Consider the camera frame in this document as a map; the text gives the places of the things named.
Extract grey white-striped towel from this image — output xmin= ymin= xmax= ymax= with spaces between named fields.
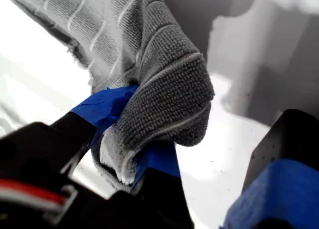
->
xmin=0 ymin=0 xmax=215 ymax=193

